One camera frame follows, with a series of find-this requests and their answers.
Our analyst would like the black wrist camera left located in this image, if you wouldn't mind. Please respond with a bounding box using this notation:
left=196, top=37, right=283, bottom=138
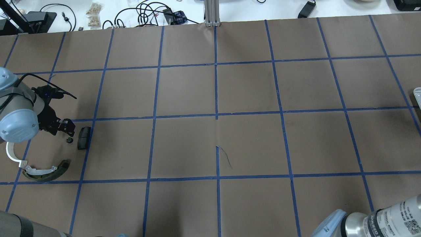
left=31, top=85, right=64, bottom=103

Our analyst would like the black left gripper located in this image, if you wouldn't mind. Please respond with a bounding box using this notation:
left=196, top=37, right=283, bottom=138
left=38, top=99, right=75, bottom=137

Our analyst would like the green curved brake shoe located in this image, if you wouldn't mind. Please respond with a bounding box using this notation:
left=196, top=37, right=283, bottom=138
left=22, top=159, right=71, bottom=182

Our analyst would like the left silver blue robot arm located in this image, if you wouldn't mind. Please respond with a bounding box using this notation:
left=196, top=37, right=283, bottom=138
left=0, top=67, right=75, bottom=182

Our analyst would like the black camera cable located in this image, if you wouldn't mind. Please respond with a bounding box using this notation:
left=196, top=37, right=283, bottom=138
left=0, top=73, right=77, bottom=112

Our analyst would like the aluminium frame post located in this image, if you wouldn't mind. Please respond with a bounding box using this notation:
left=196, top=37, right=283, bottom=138
left=203, top=0, right=220, bottom=27

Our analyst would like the dark grey brake pad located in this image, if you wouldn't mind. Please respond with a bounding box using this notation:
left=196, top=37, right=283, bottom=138
left=77, top=126, right=91, bottom=150

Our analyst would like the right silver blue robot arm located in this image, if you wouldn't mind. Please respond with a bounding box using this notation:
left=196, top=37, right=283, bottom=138
left=311, top=195, right=421, bottom=237

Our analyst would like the white curved plastic bracket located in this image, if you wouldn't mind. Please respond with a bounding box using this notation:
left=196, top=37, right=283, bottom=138
left=6, top=142, right=28, bottom=168

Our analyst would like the black power adapter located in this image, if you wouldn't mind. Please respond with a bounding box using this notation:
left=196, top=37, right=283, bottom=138
left=297, top=0, right=317, bottom=18

